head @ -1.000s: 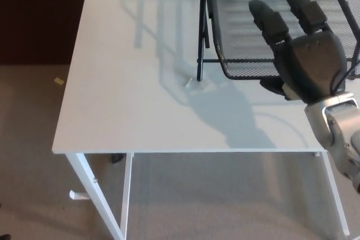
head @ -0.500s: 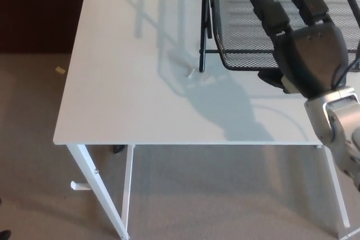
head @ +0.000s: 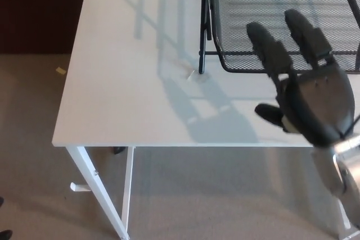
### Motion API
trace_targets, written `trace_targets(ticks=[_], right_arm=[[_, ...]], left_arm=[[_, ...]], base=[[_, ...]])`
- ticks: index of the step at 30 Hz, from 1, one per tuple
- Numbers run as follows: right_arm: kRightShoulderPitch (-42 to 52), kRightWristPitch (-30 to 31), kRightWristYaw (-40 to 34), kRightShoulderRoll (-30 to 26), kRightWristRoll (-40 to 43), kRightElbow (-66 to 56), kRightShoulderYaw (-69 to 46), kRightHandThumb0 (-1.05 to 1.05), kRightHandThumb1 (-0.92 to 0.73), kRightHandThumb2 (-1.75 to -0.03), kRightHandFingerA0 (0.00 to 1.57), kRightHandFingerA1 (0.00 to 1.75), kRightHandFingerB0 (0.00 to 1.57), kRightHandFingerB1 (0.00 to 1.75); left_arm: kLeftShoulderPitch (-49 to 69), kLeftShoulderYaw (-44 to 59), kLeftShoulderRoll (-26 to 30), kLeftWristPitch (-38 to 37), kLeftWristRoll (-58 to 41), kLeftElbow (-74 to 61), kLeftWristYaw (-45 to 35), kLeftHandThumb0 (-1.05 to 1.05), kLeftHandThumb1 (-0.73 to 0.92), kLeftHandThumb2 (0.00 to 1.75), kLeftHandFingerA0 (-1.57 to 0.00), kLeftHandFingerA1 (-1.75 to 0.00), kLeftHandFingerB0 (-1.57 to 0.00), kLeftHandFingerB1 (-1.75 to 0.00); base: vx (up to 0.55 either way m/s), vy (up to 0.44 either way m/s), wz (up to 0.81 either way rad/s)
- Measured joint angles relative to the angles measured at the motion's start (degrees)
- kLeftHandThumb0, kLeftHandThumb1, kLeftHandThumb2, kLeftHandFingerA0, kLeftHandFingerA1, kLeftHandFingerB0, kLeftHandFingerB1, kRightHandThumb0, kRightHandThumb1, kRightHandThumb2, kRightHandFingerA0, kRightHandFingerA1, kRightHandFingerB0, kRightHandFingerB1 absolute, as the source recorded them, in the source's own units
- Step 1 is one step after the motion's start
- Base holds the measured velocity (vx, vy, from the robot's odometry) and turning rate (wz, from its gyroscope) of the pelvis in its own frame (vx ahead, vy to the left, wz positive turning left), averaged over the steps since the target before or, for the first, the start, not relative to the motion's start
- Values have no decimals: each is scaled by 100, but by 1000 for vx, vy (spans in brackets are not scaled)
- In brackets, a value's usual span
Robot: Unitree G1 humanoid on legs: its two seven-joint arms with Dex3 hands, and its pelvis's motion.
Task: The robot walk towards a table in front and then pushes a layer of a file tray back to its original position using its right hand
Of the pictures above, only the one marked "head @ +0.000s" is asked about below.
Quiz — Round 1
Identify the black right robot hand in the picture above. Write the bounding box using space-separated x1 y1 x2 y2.
246 8 357 148

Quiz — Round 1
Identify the black mesh file tray layer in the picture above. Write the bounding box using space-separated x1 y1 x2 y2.
209 0 360 76

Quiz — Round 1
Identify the white V-shaped table leg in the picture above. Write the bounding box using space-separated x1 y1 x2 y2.
337 202 360 240
65 146 136 240

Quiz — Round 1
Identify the white table foot piece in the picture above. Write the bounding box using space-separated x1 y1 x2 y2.
70 182 92 194

